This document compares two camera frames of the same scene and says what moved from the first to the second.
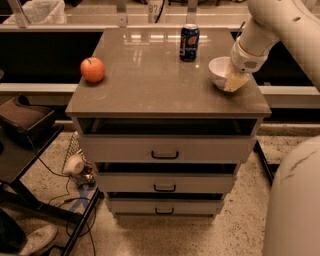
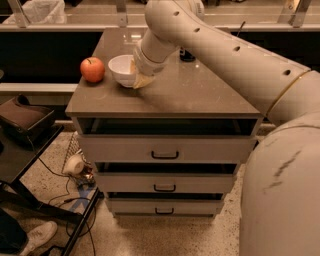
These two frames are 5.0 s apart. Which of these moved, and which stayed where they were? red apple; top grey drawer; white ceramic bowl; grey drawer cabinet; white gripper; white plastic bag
Moved: white ceramic bowl; white gripper
Stayed: white plastic bag; red apple; grey drawer cabinet; top grey drawer
